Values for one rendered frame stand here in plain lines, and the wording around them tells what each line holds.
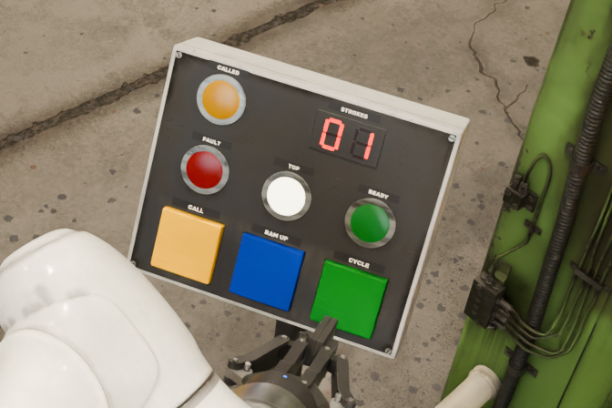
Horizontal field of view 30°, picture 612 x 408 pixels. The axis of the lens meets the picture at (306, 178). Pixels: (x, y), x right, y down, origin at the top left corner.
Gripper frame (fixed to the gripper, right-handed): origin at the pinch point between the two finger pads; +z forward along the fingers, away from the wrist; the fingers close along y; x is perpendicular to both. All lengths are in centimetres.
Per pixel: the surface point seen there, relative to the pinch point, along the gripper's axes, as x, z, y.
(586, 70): 31.2, 23.4, 17.9
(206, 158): 11.0, 12.8, -19.9
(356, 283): 2.5, 12.4, 0.6
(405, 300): 2.2, 13.1, 6.4
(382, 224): 10.0, 12.8, 1.6
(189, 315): -57, 115, -44
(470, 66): -2, 210, -6
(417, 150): 19.2, 13.1, 3.0
